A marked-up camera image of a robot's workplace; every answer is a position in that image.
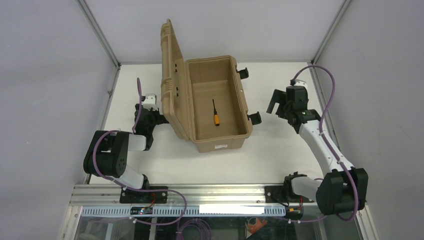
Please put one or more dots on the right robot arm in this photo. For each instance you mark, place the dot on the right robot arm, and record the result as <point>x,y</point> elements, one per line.
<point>344,187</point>

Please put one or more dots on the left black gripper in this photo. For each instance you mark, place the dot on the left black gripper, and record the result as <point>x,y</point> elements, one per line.
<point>154,117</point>

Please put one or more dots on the tan plastic toolbox bin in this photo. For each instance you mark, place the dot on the tan plastic toolbox bin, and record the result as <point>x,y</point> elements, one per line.
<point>187,90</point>

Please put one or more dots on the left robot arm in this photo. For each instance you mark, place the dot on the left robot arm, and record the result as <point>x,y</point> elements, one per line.
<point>108,151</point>

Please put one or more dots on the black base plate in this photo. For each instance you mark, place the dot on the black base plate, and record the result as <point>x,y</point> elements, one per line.
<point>158,196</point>
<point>280,194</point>

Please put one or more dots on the white slotted cable duct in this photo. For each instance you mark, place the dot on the white slotted cable duct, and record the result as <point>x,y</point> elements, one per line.
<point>203,210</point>

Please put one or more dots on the orange object below table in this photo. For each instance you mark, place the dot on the orange object below table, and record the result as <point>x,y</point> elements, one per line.
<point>254,224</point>

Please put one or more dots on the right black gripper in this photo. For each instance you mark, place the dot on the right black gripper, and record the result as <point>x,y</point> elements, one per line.
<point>281,104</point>

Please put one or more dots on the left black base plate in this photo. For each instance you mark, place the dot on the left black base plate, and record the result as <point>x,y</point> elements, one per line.
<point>158,196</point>

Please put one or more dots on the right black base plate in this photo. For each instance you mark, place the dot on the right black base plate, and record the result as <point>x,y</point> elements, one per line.
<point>280,194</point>

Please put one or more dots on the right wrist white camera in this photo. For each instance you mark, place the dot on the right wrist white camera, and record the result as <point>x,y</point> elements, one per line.
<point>299,83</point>

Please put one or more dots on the wrist white camera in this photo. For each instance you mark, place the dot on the wrist white camera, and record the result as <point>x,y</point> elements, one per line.
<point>149,102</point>
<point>299,83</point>

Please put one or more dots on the orange handled screwdriver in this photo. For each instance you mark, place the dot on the orange handled screwdriver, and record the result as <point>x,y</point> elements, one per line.
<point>215,114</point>

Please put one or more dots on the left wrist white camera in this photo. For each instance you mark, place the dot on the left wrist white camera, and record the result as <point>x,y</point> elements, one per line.
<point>149,102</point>

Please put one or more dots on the aluminium mounting rail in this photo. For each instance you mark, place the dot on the aluminium mounting rail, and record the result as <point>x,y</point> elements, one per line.
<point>195,194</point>

